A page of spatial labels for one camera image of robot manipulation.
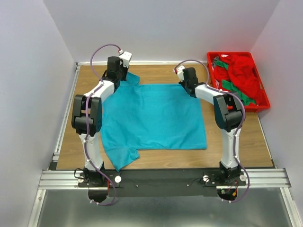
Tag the red plastic bin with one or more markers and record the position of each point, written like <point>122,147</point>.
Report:
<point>254,108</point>

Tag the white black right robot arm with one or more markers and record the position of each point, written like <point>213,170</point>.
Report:
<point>229,114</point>

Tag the green t-shirt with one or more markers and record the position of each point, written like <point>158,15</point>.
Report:
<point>224,82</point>

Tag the teal t-shirt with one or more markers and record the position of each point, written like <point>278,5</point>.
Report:
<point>148,117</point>

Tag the aluminium frame rail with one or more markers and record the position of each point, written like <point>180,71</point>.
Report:
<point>264,201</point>

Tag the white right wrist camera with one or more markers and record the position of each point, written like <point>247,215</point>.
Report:
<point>179,72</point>

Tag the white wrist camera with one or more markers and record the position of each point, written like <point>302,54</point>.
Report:
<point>179,72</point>
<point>125,57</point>

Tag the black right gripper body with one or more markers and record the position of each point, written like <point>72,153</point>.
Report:
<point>183,83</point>

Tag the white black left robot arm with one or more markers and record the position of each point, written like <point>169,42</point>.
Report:
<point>87,116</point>

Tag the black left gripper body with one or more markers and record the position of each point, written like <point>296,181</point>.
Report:
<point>122,74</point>

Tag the grey garment in bin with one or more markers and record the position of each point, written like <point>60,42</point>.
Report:
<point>215,59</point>

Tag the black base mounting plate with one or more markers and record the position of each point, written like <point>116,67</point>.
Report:
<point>163,183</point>

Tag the red t-shirt pile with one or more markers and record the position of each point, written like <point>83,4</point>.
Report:
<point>240,71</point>

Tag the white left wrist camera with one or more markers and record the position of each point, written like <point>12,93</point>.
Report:
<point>125,57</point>

